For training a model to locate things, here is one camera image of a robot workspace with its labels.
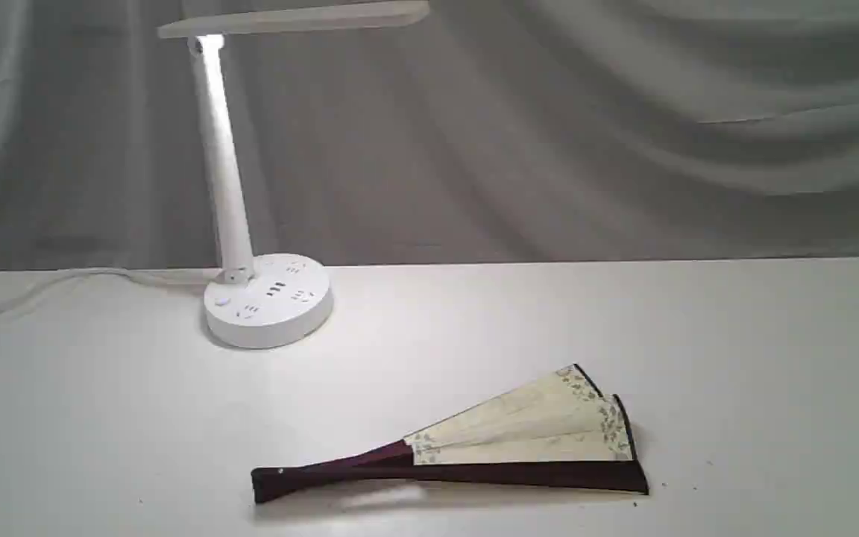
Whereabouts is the white desk lamp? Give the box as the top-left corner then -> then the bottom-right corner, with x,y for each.
157,1 -> 430,350

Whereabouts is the grey fabric backdrop curtain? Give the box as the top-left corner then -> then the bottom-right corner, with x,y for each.
0,1 -> 859,271

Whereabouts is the maroon ribbed paper folding fan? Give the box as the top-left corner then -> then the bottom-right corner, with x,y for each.
250,364 -> 650,504

